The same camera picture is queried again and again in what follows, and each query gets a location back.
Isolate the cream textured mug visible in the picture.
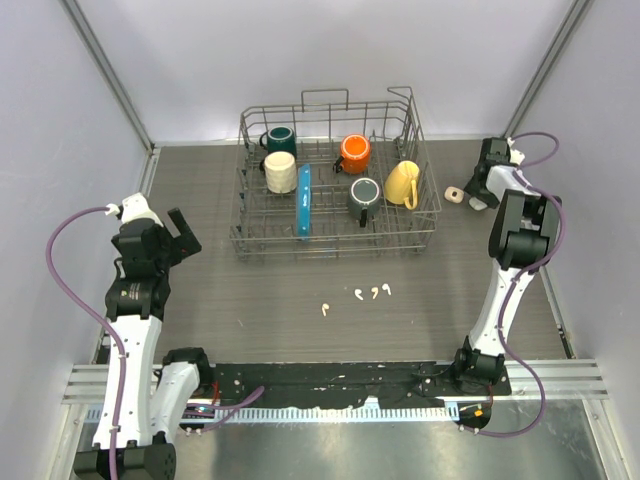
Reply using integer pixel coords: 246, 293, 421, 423
263, 151, 297, 194

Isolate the dark green mug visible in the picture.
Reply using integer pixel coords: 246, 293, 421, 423
259, 126, 297, 157

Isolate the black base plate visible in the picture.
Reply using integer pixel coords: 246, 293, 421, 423
212, 361, 511, 410

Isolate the grey wire dish rack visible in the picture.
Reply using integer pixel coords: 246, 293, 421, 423
229, 86, 441, 260

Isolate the orange mug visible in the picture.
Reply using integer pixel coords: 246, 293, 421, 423
333, 134, 371, 175

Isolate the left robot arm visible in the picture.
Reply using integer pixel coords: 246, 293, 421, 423
74, 197, 214, 479

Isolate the blue plate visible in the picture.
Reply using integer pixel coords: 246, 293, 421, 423
296, 164, 312, 239

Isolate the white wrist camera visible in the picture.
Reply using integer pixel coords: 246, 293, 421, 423
486, 137, 538, 201
105, 192, 163, 226

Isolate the grey mug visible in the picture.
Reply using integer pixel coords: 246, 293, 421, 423
347, 177, 382, 228

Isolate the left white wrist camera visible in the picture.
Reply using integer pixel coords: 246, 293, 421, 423
105, 192, 163, 226

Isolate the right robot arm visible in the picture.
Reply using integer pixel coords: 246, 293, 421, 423
451, 137, 564, 395

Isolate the yellow mug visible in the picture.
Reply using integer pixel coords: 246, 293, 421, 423
383, 160, 420, 210

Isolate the white earbud charging case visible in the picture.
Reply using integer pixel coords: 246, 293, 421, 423
469, 197, 487, 211

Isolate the white slotted cable duct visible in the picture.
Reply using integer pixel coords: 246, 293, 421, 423
85, 403, 460, 425

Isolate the beige earbud case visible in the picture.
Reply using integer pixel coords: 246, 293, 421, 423
444, 186, 465, 204

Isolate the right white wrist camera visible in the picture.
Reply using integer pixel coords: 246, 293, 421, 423
486, 137, 538, 201

